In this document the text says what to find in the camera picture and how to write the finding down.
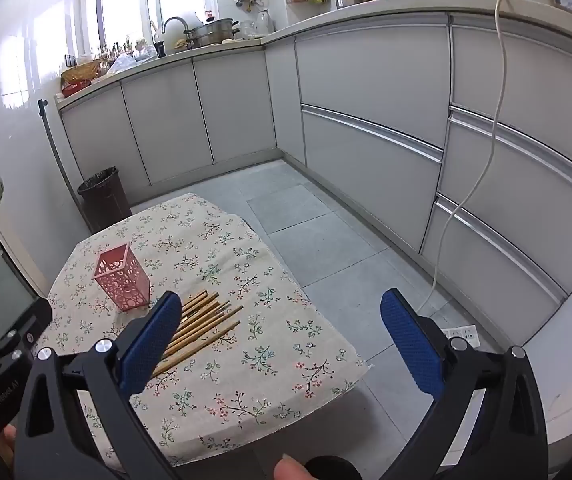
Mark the woven basket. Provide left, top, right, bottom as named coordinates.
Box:
left=61, top=59, right=103, bottom=83

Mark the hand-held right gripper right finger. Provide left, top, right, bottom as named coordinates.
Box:
left=380, top=288, right=549, bottom=480

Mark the white power strip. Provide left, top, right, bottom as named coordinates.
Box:
left=441, top=325, right=479, bottom=347

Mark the pink perforated utensil holder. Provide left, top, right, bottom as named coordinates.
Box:
left=92, top=242, right=153, bottom=312

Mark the row of bamboo chopsticks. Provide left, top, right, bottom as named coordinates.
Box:
left=152, top=289, right=244, bottom=378

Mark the person's left hand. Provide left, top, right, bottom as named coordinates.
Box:
left=1, top=422, right=19, bottom=463

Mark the grey kitchen cabinet unit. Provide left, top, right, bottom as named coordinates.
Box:
left=56, top=0, right=572, bottom=306

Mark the chrome kitchen faucet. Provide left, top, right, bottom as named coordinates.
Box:
left=162, top=16, right=189, bottom=43

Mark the kitchen window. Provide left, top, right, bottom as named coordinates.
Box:
left=83, top=0, right=217, bottom=56

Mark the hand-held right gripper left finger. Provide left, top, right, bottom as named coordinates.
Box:
left=13, top=290, right=183, bottom=480

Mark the mop handle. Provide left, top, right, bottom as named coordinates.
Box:
left=37, top=99, right=92, bottom=233

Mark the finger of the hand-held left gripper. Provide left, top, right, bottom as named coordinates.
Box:
left=0, top=299, right=53, bottom=378

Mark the clear plastic bag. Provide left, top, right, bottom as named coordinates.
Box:
left=108, top=52, right=139, bottom=73

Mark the person's right hand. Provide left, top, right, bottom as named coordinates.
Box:
left=273, top=454, right=313, bottom=480

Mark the stainless steel steamer pot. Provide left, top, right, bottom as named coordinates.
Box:
left=184, top=18, right=241, bottom=48

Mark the dark brown trash bin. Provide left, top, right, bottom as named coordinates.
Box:
left=77, top=166, right=132, bottom=233

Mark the floral tablecloth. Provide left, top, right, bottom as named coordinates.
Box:
left=46, top=192, right=369, bottom=466

